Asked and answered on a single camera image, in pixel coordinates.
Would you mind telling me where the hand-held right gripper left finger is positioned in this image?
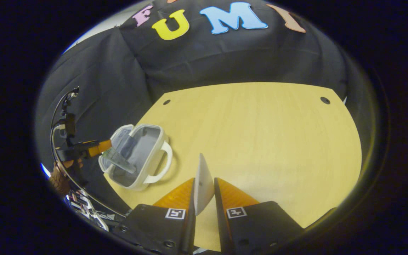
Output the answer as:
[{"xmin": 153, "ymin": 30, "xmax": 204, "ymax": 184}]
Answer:
[{"xmin": 114, "ymin": 177, "xmax": 196, "ymax": 255}]

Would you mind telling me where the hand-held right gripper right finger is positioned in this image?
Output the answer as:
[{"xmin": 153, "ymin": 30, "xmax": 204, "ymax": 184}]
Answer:
[{"xmin": 214, "ymin": 177, "xmax": 304, "ymax": 255}]

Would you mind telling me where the small white suitcase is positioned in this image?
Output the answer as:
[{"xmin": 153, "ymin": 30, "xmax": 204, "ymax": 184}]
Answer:
[{"xmin": 98, "ymin": 123, "xmax": 173, "ymax": 192}]

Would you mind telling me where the black backdrop cloth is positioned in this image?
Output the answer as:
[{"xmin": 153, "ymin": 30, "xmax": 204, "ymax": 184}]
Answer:
[{"xmin": 36, "ymin": 0, "xmax": 367, "ymax": 213}]

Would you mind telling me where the black cable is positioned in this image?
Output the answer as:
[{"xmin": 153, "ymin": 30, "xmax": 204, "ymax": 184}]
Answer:
[{"xmin": 50, "ymin": 90, "xmax": 126, "ymax": 217}]

